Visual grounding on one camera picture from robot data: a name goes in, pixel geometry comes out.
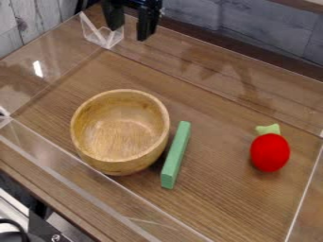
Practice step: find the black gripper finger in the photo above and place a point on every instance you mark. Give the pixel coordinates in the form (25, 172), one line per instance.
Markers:
(113, 13)
(148, 15)

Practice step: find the wooden bowl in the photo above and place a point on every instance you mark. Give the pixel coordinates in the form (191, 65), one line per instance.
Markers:
(120, 130)

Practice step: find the green rectangular block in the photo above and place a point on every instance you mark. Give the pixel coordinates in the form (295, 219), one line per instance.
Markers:
(175, 155)

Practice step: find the red plush fruit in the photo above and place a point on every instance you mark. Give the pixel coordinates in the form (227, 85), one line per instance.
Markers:
(270, 149)

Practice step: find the clear acrylic tray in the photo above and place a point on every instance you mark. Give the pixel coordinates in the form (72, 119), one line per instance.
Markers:
(224, 201)

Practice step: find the black metal table bracket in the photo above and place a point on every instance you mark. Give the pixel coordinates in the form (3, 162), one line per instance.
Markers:
(40, 230)

